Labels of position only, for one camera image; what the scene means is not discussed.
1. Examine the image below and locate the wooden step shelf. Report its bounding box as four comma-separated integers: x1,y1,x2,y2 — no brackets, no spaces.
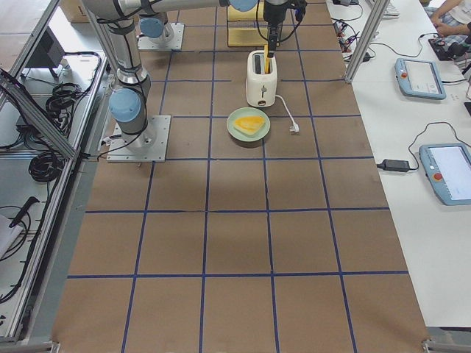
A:
226,7,267,48

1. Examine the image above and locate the aluminium frame post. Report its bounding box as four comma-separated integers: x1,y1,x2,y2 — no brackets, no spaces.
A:
344,0,389,83

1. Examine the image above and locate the brown paper table cover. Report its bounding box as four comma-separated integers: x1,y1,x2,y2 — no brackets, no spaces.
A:
52,1,428,352

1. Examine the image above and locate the teach pendant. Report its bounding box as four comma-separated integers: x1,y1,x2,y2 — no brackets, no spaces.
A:
419,143,470,206
394,58,447,100

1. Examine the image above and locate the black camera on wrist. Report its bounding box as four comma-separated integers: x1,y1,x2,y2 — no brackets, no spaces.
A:
291,0,307,23

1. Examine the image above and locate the near teach pendant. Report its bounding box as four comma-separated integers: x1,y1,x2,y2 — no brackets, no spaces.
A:
419,143,470,206

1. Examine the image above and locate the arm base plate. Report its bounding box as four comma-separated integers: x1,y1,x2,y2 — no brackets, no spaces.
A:
138,21,185,51
106,115,171,163

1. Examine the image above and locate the triangular bread on plate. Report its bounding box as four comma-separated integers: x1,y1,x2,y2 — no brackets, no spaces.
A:
233,115,266,136

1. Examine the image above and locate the white toaster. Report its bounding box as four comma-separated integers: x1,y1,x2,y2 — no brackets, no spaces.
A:
246,50,277,107

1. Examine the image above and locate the green plate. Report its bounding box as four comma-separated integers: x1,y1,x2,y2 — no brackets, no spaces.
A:
227,107,271,142

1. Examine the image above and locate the far teach pendant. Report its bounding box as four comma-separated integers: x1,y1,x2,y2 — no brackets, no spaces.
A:
394,58,447,100

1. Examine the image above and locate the bread slice in toaster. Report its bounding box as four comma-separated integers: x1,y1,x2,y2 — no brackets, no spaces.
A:
263,44,271,74

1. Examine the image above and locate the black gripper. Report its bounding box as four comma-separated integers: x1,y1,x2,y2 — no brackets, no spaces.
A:
263,0,286,58

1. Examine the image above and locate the black power adapter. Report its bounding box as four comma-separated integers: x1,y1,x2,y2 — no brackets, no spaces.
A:
376,159,419,173

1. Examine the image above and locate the white toaster plug cable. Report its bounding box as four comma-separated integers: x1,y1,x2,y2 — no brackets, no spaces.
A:
275,93,301,134

